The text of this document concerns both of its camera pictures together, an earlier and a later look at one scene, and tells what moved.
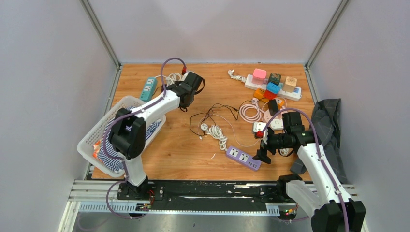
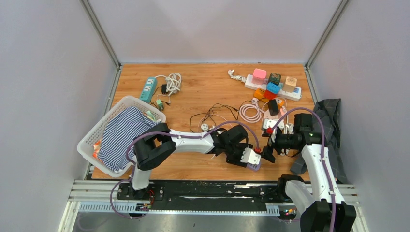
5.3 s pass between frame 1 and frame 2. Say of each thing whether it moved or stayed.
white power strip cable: stayed
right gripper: stayed
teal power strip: stayed
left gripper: moved
